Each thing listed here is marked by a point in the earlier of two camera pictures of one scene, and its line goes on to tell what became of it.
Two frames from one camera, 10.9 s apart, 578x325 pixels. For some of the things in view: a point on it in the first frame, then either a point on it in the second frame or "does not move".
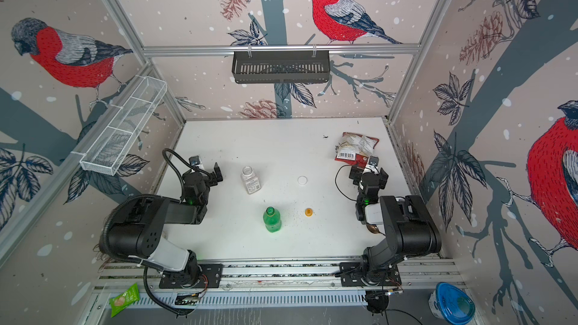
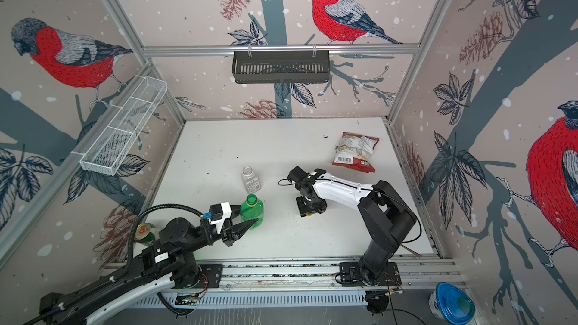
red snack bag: (355, 148) does not move
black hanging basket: (304, 67) does not move
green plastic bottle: (272, 218) -> (253, 208)
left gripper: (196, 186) -> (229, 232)
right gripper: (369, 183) -> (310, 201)
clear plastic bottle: (252, 182) does not move
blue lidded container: (451, 304) does not move
